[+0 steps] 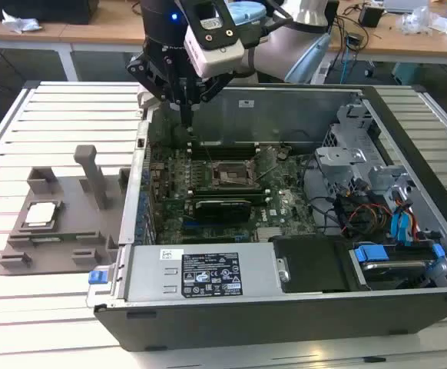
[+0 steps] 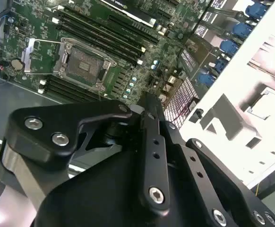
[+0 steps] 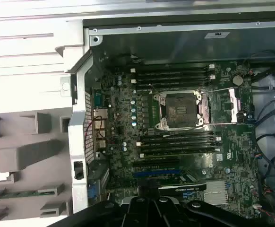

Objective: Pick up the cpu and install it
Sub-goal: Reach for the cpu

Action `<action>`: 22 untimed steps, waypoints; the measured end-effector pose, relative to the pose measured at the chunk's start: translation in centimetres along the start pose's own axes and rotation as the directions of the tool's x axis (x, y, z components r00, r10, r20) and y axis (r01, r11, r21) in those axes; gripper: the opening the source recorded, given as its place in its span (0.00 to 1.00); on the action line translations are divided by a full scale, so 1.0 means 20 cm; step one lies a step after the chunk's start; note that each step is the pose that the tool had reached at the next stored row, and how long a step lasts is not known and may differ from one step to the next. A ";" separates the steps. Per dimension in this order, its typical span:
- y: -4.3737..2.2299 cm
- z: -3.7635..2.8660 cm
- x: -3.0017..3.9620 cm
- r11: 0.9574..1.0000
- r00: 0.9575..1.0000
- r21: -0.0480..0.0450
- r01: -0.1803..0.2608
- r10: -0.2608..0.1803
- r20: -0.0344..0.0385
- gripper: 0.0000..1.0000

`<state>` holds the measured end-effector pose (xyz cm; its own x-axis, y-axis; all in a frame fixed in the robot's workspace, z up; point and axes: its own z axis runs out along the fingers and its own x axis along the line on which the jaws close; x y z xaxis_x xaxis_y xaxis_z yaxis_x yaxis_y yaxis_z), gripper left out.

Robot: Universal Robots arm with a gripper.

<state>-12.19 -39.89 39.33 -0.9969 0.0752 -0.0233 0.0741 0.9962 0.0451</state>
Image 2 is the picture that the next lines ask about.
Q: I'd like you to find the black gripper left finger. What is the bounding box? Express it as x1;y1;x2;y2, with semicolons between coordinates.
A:
0;92;172;217

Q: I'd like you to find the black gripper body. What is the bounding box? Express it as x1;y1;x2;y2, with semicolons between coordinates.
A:
33;121;206;227

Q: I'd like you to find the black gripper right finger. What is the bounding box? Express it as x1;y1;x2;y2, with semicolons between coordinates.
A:
153;94;275;227

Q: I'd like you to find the metal socket cover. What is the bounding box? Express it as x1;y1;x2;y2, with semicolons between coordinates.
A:
20;37;69;74

